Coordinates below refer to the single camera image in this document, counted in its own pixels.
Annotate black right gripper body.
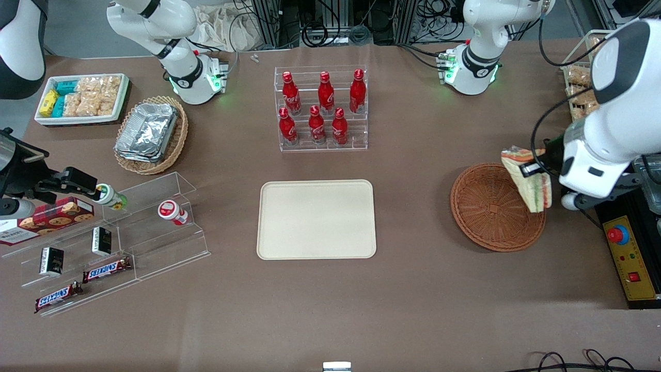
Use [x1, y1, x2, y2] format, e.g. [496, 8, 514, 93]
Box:
[0, 129, 52, 201]

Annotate triangle sandwich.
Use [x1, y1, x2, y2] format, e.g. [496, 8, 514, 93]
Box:
[501, 146, 553, 213]

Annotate white rectangular snack tray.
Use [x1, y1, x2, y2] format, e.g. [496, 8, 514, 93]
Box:
[34, 73, 130, 126]

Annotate round brown wicker basket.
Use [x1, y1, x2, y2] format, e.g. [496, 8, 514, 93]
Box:
[450, 163, 547, 253]

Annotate oval tan wicker basket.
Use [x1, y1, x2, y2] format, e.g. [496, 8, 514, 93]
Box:
[114, 96, 189, 175]

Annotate cream plastic tray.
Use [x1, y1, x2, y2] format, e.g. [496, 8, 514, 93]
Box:
[257, 179, 377, 260]

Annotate red tartan cookie box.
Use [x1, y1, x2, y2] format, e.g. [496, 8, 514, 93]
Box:
[0, 197, 95, 246]

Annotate green capped drink bottle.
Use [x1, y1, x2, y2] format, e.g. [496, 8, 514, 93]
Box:
[96, 183, 128, 211]

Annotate clear bag of fried snacks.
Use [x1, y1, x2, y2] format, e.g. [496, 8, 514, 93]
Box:
[566, 65, 593, 87]
[571, 98, 600, 122]

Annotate small black box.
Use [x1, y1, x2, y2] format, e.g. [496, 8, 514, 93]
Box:
[40, 247, 65, 275]
[92, 226, 113, 257]

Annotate yellow snack packet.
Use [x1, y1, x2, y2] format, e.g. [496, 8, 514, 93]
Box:
[39, 89, 60, 117]

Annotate clear bag of rice crackers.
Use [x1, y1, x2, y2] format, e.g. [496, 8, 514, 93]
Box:
[97, 88, 121, 117]
[62, 92, 83, 118]
[75, 76, 122, 96]
[77, 93, 100, 117]

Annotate stacked aluminium foil trays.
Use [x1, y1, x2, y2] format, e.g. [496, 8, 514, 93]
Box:
[115, 103, 179, 163]

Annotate Snickers chocolate bar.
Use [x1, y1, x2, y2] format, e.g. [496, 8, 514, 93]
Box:
[35, 282, 84, 314]
[83, 257, 132, 284]

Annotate red capped drink bottle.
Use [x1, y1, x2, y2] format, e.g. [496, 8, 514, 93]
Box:
[158, 200, 189, 226]

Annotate clear acrylic stepped shelf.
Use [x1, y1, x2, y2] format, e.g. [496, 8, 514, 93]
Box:
[0, 172, 211, 317]

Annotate yellow emergency stop box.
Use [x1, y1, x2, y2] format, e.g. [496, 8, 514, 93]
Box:
[594, 203, 661, 309]

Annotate red cola bottle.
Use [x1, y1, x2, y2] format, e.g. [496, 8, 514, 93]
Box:
[350, 69, 367, 114]
[309, 105, 327, 145]
[318, 71, 335, 115]
[279, 107, 298, 145]
[282, 71, 302, 116]
[332, 107, 348, 145]

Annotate crumpled beige cloth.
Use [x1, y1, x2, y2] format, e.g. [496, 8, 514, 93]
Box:
[194, 5, 265, 52]

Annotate clear acrylic bottle rack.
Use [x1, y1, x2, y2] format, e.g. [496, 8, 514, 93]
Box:
[274, 65, 369, 152]

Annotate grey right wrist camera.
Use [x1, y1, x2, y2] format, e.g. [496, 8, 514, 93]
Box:
[0, 199, 36, 219]

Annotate white wire basket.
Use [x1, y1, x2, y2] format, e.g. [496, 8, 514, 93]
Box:
[560, 29, 615, 125]

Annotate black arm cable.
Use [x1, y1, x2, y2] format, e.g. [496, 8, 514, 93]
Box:
[539, 0, 620, 68]

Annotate black floor cables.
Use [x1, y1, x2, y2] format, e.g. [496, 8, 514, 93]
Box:
[516, 349, 643, 372]

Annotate coiled black cables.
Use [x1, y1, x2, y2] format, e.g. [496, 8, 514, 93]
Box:
[301, 21, 373, 48]

